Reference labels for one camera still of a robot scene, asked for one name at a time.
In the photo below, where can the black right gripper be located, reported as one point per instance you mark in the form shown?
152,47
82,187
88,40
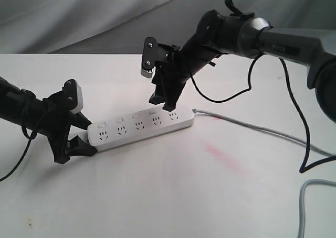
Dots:
174,66

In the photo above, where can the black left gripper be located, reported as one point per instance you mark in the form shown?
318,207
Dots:
56,126

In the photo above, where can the white five-outlet power strip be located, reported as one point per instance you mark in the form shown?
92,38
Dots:
130,128

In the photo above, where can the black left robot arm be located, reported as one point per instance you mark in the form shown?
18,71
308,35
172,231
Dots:
21,107

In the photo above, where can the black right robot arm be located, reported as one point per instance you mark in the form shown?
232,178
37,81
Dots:
248,36

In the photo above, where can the grey backdrop cloth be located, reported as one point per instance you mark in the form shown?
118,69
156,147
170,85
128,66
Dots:
119,26

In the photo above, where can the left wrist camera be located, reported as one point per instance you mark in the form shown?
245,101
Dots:
72,96

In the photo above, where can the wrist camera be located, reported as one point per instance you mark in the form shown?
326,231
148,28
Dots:
149,56
72,96

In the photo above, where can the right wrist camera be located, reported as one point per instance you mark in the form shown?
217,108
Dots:
149,56

